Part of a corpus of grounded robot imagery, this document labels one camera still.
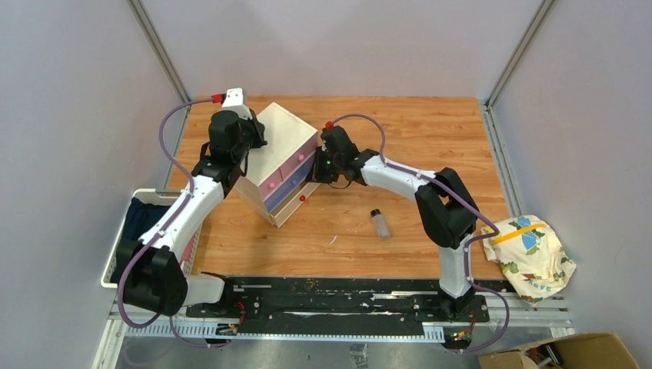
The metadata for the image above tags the pink drawer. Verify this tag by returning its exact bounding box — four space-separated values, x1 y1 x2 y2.
258 169 283 200
280 134 318 179

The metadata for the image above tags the white mini drawer cabinet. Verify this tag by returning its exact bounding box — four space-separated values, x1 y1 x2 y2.
234 102 318 224

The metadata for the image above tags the purple drawer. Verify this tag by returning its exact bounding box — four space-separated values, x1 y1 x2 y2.
264 154 315 212

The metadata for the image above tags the cream bottom drawer red knob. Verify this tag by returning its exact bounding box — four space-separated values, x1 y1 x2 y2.
269 181 320 228

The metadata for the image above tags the small clear bottle black cap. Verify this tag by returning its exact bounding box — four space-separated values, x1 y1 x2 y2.
370 209 391 240

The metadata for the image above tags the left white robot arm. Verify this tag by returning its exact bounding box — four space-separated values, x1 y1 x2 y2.
116 107 267 319

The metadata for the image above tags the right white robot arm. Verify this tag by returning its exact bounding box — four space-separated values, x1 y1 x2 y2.
311 127 477 321

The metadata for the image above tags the white perforated basket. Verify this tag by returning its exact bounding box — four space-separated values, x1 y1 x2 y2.
101 188 201 288

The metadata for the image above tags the dark blue cloth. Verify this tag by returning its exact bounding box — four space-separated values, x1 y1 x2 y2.
109 198 170 283

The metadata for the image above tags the printed cream cloth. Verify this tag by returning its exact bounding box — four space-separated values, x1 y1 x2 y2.
482 215 577 306

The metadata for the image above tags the cardboard box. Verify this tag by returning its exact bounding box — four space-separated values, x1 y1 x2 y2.
478 332 640 368

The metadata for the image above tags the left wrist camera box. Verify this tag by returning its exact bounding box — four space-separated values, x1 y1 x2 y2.
221 88 252 120

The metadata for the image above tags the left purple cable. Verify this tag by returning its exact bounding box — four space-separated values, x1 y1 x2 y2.
116 93 233 351

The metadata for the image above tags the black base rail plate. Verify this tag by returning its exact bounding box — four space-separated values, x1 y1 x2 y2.
185 276 490 344

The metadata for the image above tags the white slotted cable duct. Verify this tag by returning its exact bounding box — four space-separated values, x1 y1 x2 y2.
125 318 447 342

